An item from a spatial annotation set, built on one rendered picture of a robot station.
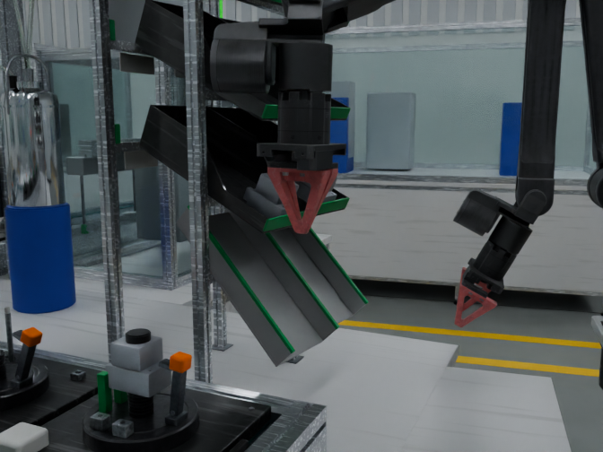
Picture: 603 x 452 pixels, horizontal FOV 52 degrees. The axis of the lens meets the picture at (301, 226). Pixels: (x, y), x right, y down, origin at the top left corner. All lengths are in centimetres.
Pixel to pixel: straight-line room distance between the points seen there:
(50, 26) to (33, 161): 987
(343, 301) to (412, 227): 348
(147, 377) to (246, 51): 39
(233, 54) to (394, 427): 65
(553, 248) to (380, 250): 121
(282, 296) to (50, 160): 84
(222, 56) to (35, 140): 105
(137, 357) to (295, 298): 36
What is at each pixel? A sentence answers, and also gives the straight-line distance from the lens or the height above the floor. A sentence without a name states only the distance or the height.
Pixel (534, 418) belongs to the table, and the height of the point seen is 86.
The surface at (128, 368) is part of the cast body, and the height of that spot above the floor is 106.
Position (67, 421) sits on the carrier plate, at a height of 97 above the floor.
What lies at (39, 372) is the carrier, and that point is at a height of 99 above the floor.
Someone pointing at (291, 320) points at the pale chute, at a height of 103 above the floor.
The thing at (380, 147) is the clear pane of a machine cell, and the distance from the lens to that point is 462.
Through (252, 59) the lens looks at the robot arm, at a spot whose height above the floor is 141.
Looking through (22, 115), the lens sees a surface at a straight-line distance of 167.
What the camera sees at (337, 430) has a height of 86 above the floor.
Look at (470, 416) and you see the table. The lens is 112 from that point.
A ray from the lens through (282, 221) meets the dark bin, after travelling 91.
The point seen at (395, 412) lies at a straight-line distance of 110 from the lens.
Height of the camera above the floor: 135
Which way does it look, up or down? 10 degrees down
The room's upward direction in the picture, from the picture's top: straight up
